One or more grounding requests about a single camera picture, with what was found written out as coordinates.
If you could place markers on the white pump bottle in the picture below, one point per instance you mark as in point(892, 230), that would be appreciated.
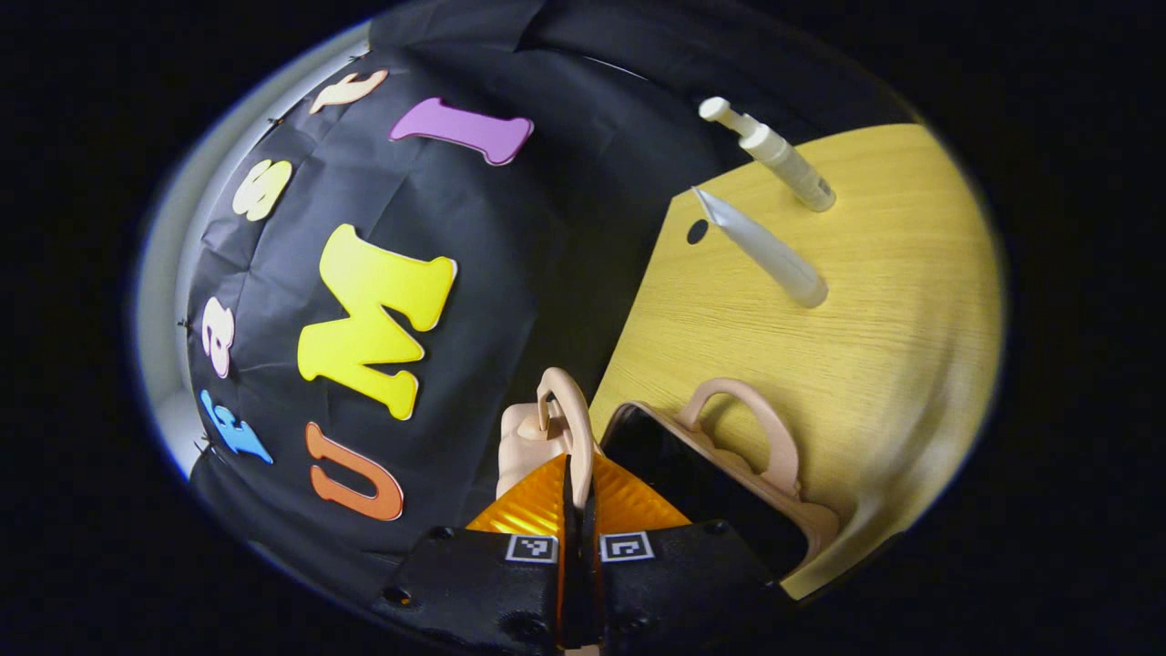
point(788, 164)

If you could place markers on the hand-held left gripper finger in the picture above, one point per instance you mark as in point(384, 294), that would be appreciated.
point(569, 592)
point(592, 592)

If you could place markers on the white squeeze tube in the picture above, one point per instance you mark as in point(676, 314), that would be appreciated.
point(774, 260)

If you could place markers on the pink suitcase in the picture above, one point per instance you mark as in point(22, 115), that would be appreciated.
point(692, 483)

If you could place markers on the black backdrop cloth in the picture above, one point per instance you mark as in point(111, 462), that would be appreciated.
point(510, 273)

